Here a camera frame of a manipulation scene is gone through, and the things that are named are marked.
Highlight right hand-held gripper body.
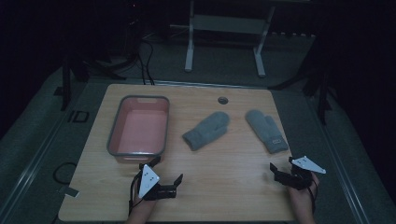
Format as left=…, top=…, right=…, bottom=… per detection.
left=274, top=155, right=327, bottom=191

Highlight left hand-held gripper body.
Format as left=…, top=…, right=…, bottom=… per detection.
left=137, top=163, right=178, bottom=201

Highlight person's right hand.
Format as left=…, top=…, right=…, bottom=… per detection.
left=287, top=172, right=320, bottom=213

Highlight person's left hand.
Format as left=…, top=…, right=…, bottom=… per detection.
left=130, top=189, right=157, bottom=217

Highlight pink bin with grey rim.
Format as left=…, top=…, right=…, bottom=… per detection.
left=106, top=94, right=171, bottom=164

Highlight grey mitten with label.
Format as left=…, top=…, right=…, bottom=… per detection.
left=245, top=108, right=290, bottom=155

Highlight plain grey mitten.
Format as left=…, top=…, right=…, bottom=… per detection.
left=181, top=110, right=231, bottom=152

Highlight black tripod stand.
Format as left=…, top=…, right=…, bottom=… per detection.
left=53, top=50, right=127, bottom=112
left=268, top=66, right=333, bottom=126

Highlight grey tape piece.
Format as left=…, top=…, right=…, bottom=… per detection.
left=58, top=185, right=80, bottom=199

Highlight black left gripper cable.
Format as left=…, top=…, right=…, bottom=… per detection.
left=127, top=172, right=144, bottom=217

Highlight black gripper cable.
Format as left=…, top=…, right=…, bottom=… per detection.
left=127, top=172, right=144, bottom=217
left=307, top=177, right=319, bottom=214

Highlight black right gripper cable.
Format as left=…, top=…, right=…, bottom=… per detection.
left=307, top=177, right=319, bottom=214

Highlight black cable loop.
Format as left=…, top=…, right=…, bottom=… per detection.
left=51, top=161, right=78, bottom=186

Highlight black hanging cables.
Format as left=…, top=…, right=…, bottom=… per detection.
left=137, top=38, right=156, bottom=86

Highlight white metal desk frame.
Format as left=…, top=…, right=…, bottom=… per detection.
left=184, top=0, right=276, bottom=78

